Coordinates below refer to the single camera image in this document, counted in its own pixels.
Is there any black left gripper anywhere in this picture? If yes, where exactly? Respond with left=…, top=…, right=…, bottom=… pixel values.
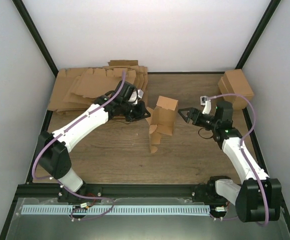
left=121, top=100, right=150, bottom=122

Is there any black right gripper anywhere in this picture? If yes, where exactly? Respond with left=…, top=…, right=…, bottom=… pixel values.
left=178, top=107, right=219, bottom=131

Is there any brown cardboard box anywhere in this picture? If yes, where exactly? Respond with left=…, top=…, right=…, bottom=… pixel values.
left=147, top=95, right=179, bottom=154
left=218, top=69, right=254, bottom=110

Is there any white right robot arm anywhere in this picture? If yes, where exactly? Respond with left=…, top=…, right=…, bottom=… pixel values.
left=178, top=97, right=282, bottom=225

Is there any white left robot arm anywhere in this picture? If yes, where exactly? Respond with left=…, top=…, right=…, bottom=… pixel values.
left=32, top=80, right=150, bottom=202

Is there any folded brown cardboard box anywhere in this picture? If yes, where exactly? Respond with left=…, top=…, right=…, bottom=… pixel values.
left=218, top=69, right=254, bottom=110

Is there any stack of flat cardboard blanks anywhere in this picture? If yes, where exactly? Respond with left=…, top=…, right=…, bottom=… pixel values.
left=47, top=59, right=148, bottom=113

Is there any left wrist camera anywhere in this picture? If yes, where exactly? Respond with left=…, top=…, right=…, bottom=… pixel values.
left=128, top=89, right=144, bottom=105

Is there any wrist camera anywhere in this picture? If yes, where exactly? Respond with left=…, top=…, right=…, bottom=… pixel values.
left=128, top=89, right=144, bottom=105
left=200, top=96, right=212, bottom=114

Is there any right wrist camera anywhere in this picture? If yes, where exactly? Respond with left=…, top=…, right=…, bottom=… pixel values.
left=200, top=96, right=212, bottom=114

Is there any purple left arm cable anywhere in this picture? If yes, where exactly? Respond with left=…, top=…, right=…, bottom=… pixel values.
left=31, top=69, right=128, bottom=223

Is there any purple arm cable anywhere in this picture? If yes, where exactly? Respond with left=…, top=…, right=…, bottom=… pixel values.
left=31, top=69, right=128, bottom=223
left=206, top=93, right=270, bottom=227

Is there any white slotted cable duct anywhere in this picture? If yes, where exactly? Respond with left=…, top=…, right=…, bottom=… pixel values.
left=20, top=204, right=210, bottom=217

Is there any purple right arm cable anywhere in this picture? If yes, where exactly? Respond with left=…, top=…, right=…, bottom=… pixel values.
left=206, top=93, right=270, bottom=227

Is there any black aluminium frame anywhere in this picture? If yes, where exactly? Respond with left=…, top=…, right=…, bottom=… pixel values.
left=0, top=0, right=290, bottom=240

